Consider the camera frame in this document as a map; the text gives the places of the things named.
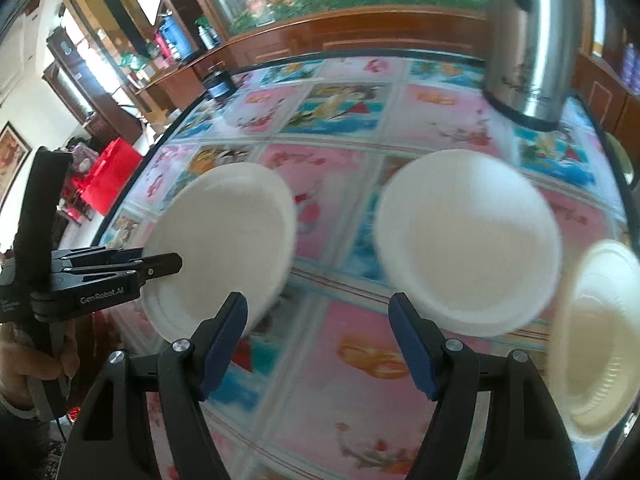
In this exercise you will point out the green and white bottle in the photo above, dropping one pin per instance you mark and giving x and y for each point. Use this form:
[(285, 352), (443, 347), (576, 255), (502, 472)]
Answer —
[(206, 35)]

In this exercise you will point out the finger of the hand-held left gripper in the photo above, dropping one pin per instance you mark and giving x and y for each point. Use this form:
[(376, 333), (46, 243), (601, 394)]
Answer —
[(160, 265), (95, 256)]

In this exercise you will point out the white disposable bowl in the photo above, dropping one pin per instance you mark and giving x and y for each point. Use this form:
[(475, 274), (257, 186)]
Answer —
[(465, 245), (220, 240)]

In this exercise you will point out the purple can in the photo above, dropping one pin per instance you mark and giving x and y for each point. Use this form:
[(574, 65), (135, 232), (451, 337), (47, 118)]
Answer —
[(631, 67)]

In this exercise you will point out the wooden partition cabinet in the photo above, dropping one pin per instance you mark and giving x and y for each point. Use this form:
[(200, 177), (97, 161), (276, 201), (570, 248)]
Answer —
[(310, 35)]

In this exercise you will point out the dark lidded jar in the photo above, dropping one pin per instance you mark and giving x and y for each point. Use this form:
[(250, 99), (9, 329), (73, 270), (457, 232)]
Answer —
[(219, 82)]

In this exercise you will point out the person's left hand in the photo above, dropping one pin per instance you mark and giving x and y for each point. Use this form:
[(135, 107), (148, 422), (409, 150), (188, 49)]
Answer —
[(17, 365)]

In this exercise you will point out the framed wall picture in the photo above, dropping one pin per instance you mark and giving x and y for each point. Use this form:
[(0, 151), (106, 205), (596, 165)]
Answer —
[(12, 160)]

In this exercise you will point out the stainless steel thermos jug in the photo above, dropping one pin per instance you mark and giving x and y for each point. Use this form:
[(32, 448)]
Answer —
[(530, 50)]

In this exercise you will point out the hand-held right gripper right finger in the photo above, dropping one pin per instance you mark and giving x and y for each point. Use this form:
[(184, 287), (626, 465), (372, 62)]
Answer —
[(415, 345)]

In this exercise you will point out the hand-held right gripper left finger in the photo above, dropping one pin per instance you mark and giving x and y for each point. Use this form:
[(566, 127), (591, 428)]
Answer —
[(225, 340)]

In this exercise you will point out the blue plastic jug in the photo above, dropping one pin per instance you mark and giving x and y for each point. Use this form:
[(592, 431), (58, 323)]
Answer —
[(175, 35)]

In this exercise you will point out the cream ribbed plastic bowl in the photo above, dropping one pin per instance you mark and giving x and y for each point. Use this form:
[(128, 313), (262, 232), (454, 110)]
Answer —
[(600, 340)]

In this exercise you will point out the printed plastic tablecloth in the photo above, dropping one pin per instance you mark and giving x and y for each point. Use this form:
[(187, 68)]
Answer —
[(340, 400)]

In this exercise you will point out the pink bottle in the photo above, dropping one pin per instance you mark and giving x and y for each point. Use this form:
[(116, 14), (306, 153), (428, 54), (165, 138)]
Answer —
[(165, 47)]

